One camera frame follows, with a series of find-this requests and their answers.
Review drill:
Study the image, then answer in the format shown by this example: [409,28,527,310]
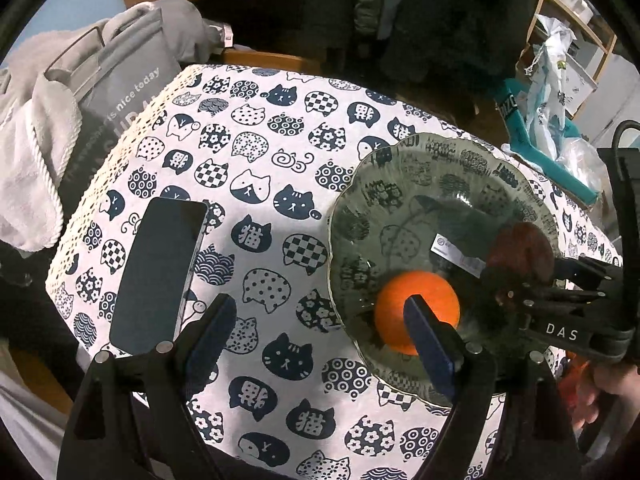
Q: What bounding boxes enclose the black smartphone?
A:
[109,197,210,356]

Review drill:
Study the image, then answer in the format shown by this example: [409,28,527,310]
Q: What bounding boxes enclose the beige towel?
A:
[0,35,83,253]

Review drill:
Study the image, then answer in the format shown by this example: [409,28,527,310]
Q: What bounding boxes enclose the red apple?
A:
[487,222,556,291]

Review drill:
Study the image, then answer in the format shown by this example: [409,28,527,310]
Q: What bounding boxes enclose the cat print tablecloth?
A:
[45,64,623,480]

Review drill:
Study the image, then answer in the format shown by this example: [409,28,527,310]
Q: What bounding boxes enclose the grey lettered bag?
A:
[42,7,183,196]

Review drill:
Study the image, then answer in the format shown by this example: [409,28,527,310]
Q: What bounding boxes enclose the grey garment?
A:
[100,0,236,61]

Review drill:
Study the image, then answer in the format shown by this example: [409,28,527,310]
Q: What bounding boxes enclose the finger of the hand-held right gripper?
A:
[551,254,623,287]
[492,281,610,312]

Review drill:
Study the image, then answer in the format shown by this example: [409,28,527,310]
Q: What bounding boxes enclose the teal cardboard box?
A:
[492,77,601,206]

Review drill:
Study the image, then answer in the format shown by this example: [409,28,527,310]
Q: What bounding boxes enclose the white printed plastic bag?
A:
[520,15,581,161]

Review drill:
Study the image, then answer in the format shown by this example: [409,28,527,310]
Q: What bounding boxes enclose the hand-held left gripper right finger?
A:
[402,294,583,480]

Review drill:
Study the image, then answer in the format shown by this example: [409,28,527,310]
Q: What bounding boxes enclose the clear plastic bag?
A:
[555,137,608,196]

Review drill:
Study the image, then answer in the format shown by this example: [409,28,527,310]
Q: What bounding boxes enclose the person's right hand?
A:
[570,359,640,453]

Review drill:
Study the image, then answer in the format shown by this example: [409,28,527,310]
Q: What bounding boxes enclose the dark hanging jackets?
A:
[300,0,536,111]

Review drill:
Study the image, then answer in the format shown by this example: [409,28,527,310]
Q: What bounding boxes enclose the wooden shelf rack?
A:
[525,0,618,86]

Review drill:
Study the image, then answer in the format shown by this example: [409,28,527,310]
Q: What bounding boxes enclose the scalloped glass bowl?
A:
[327,132,566,408]

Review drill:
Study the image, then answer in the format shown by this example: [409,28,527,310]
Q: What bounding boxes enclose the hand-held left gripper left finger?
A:
[57,293,238,480]

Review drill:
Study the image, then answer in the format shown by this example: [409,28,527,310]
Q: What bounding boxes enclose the orange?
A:
[375,270,461,356]

